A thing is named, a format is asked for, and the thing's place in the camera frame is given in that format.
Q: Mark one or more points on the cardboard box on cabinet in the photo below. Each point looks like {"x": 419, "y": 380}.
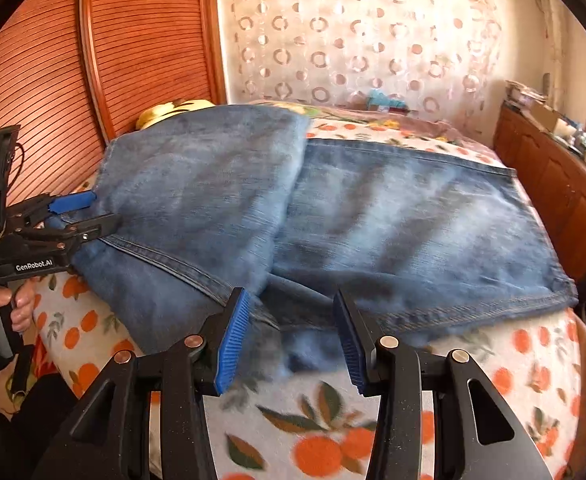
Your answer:
{"x": 546, "y": 116}

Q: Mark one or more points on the stack of books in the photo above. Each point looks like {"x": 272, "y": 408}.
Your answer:
{"x": 522, "y": 95}

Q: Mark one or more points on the long wooden cabinet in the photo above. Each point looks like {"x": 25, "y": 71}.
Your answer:
{"x": 555, "y": 180}

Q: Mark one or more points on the orange fruit print bedsheet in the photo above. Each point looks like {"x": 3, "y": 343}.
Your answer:
{"x": 500, "y": 401}

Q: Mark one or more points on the blue denim jeans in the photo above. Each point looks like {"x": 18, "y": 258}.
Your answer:
{"x": 428, "y": 242}

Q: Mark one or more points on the floral flower blanket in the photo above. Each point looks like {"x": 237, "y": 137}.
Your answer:
{"x": 327, "y": 122}

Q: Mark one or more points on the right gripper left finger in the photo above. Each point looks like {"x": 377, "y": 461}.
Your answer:
{"x": 224, "y": 334}

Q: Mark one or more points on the circle pattern lace curtain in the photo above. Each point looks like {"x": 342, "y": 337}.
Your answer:
{"x": 437, "y": 57}

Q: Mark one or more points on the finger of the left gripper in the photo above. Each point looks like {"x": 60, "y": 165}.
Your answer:
{"x": 80, "y": 227}
{"x": 70, "y": 203}

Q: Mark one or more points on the yellow plush toy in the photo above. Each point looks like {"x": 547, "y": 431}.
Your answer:
{"x": 160, "y": 112}

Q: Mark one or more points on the blue item on box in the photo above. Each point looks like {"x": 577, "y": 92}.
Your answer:
{"x": 377, "y": 100}

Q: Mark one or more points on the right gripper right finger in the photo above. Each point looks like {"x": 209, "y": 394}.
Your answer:
{"x": 357, "y": 343}

